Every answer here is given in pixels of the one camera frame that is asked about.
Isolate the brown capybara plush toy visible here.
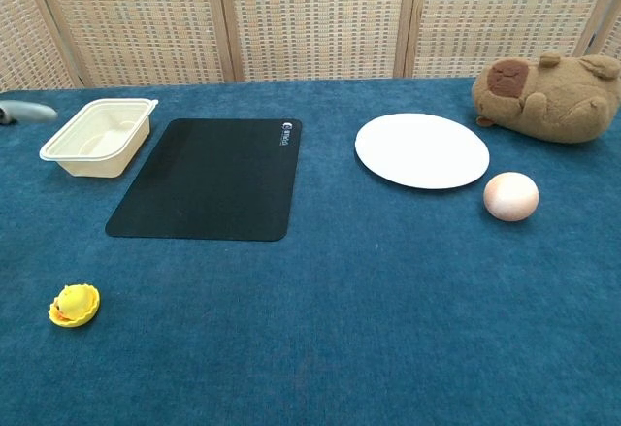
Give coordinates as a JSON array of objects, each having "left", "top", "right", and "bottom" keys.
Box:
[{"left": 472, "top": 51, "right": 621, "bottom": 145}]

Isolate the white round plate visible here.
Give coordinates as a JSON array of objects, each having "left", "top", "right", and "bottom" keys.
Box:
[{"left": 354, "top": 113, "right": 491, "bottom": 190}]

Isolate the cream plastic food container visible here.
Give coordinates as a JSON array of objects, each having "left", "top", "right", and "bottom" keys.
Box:
[{"left": 39, "top": 98, "right": 160, "bottom": 179}]

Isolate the small yellow rubber duck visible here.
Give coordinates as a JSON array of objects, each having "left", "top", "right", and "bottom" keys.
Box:
[{"left": 48, "top": 283, "right": 102, "bottom": 329}]

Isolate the woven folding screen panel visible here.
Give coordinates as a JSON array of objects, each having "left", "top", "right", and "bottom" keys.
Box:
[
  {"left": 0, "top": 0, "right": 86, "bottom": 92},
  {"left": 203, "top": 0, "right": 421, "bottom": 82},
  {"left": 574, "top": 0, "right": 621, "bottom": 64},
  {"left": 28, "top": 0, "right": 244, "bottom": 88},
  {"left": 393, "top": 0, "right": 613, "bottom": 81}
]

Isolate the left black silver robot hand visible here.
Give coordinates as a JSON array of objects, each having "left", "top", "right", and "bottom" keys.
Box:
[{"left": 0, "top": 100, "right": 58, "bottom": 127}]

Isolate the blue table cloth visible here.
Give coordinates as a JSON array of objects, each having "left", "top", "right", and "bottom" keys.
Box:
[{"left": 0, "top": 76, "right": 621, "bottom": 426}]

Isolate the pink ball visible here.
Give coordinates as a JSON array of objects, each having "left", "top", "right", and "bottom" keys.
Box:
[{"left": 482, "top": 171, "right": 540, "bottom": 223}]

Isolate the black mouse pad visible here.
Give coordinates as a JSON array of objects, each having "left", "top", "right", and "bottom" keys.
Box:
[{"left": 105, "top": 117, "right": 303, "bottom": 243}]

